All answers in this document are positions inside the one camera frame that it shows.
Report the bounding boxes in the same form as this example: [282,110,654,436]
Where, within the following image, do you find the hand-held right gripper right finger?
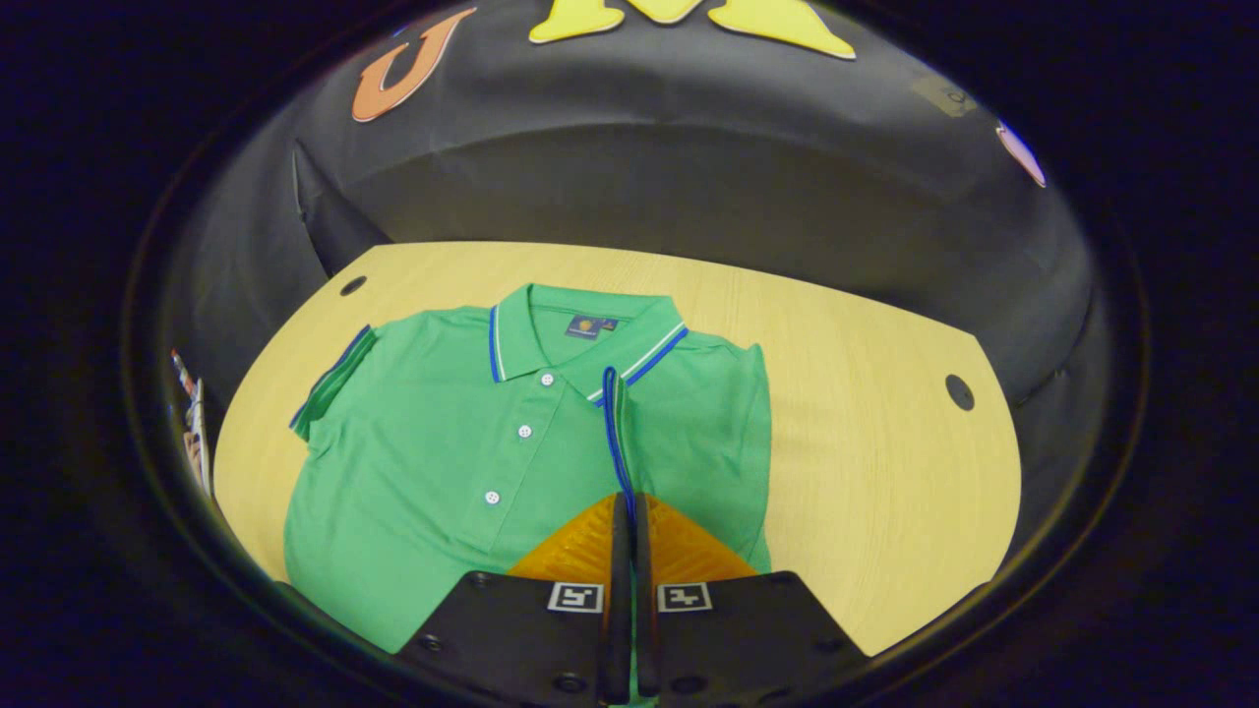
[634,492,873,708]

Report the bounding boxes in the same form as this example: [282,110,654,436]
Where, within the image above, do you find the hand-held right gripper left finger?
[396,492,635,708]

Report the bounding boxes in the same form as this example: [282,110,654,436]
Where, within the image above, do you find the green T-shirt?
[283,283,774,655]

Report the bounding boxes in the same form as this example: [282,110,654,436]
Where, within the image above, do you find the colourful printed sheet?
[169,347,213,498]

